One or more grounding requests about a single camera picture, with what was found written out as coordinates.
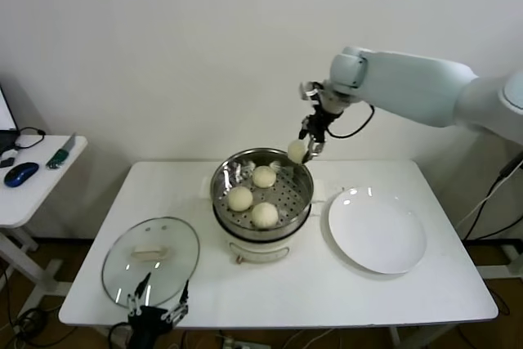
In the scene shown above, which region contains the white table leg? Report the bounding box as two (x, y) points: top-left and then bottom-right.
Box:
(387, 326), (404, 349)

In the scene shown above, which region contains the glass pot lid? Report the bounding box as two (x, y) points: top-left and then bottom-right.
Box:
(101, 217), (201, 310)

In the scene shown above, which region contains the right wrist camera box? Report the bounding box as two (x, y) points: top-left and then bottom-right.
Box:
(299, 80), (328, 101)

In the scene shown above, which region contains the white round plate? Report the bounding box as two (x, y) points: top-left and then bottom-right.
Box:
(328, 187), (429, 275)

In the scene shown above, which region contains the black cable with plug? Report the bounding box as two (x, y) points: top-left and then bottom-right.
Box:
(463, 159), (523, 242)

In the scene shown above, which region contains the black laptop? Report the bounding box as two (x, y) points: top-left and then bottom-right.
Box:
(0, 81), (21, 154)

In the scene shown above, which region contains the black floor cable bundle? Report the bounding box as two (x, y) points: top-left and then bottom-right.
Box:
(0, 261), (62, 348)

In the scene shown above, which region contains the black looped cable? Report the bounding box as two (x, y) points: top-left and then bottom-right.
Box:
(15, 127), (47, 150)

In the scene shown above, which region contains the white steamed baozi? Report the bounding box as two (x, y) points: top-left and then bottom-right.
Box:
(287, 139), (308, 163)
(227, 186), (254, 212)
(250, 201), (280, 230)
(252, 165), (278, 189)

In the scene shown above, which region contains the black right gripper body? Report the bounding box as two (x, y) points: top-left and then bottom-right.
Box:
(304, 105), (334, 141)

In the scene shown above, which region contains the white side table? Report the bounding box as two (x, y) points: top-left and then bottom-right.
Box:
(0, 135), (89, 299)

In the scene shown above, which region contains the steel steamer basket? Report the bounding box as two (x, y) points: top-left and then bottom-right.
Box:
(199, 147), (327, 242)

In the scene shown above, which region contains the white wall cable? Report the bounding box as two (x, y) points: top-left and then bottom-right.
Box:
(455, 191), (504, 230)

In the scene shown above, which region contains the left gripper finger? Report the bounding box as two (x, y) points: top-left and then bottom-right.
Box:
(126, 271), (151, 320)
(161, 279), (191, 324)

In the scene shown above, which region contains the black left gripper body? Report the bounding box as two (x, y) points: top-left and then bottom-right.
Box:
(128, 306), (172, 349)

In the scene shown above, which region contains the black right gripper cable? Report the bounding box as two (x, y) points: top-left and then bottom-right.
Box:
(326, 103), (376, 139)

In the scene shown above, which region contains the blue computer mouse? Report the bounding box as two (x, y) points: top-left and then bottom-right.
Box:
(3, 162), (40, 187)

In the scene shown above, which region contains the green handled knife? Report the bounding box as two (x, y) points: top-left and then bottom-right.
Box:
(46, 132), (78, 171)

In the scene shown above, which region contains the small black adapter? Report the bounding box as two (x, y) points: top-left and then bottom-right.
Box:
(0, 149), (20, 169)

